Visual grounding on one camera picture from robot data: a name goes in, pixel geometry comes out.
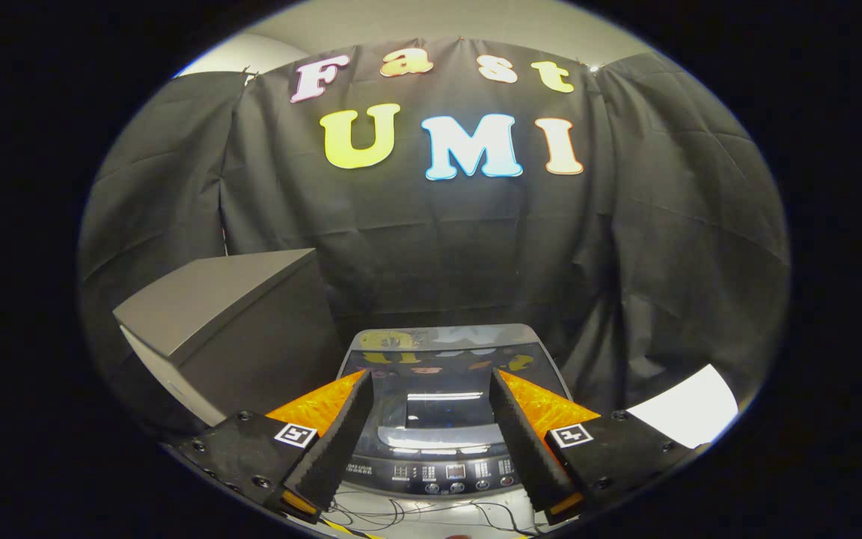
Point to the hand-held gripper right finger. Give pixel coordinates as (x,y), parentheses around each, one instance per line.
(524,445)

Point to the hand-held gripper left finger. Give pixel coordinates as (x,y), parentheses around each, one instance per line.
(337,445)

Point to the grey top-load washing machine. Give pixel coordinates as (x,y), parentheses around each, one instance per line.
(446,473)

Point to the dark washing machine lid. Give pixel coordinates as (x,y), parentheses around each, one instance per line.
(438,382)

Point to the white board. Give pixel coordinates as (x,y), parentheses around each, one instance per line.
(689,408)

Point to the grey cabinet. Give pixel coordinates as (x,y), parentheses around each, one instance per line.
(214,299)

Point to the black backdrop cloth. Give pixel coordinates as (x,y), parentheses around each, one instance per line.
(438,254)

